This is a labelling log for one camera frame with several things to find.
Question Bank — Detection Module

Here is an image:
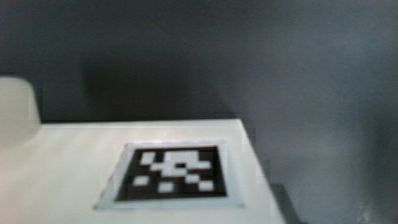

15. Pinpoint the white front drawer tray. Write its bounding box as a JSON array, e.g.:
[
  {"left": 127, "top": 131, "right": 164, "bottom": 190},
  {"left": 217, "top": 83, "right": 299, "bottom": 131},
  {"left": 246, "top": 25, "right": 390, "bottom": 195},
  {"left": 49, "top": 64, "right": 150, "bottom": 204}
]
[{"left": 0, "top": 119, "right": 287, "bottom": 224}]

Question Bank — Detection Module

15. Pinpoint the white drawer cabinet box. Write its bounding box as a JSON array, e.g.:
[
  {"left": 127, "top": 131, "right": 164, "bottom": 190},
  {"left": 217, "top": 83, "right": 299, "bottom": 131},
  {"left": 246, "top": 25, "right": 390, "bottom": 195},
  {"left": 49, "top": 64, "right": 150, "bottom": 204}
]
[{"left": 0, "top": 77, "right": 42, "bottom": 149}]

